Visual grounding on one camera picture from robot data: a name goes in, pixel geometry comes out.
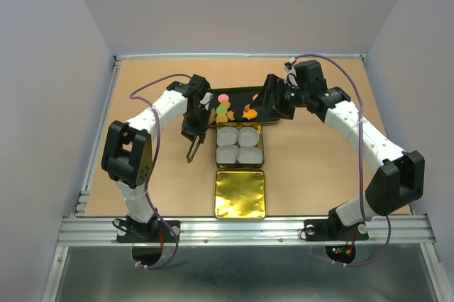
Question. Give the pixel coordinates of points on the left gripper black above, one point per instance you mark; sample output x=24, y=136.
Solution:
x=200, y=129

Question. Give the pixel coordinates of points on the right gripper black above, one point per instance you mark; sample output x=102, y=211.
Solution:
x=276, y=85

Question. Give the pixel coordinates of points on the orange fish cookie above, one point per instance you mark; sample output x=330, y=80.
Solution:
x=250, y=115
x=213, y=115

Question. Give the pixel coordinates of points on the metal tongs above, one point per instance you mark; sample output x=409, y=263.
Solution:
x=194, y=146

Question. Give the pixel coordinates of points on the orange flower cookie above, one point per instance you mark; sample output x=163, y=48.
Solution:
x=226, y=104

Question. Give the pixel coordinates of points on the pink sandwich cookie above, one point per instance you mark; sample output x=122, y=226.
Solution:
x=223, y=97

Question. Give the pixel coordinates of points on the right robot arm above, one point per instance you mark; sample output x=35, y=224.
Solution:
x=398, y=174

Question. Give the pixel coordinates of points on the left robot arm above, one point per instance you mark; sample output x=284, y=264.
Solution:
x=132, y=147

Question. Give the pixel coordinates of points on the round dotted tan biscuit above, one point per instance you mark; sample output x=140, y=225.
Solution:
x=221, y=118

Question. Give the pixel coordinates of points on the green sandwich cookie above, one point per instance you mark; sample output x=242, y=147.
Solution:
x=221, y=110

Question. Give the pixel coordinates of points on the white paper cup back left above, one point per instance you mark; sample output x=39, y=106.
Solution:
x=227, y=135

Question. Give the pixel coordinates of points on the gold cookie tin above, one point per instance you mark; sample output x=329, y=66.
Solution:
x=260, y=145

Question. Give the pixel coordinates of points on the black serving tray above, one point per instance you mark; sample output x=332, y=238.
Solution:
x=233, y=105

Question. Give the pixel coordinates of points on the black sandwich cookie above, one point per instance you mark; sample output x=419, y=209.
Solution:
x=235, y=116

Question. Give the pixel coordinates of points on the white paper cup back right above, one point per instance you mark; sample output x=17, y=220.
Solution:
x=248, y=137

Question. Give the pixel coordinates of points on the white paper cup front right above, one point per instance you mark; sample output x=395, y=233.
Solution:
x=250, y=155

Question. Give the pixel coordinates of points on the gold tin lid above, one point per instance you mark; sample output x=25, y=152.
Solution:
x=240, y=194

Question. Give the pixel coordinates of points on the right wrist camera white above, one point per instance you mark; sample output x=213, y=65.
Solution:
x=291, y=78

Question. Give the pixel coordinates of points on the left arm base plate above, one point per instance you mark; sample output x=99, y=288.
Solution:
x=130, y=231

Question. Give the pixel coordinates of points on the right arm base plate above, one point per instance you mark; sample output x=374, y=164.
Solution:
x=326, y=230

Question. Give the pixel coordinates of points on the aluminium rail frame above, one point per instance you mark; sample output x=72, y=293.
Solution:
x=309, y=169

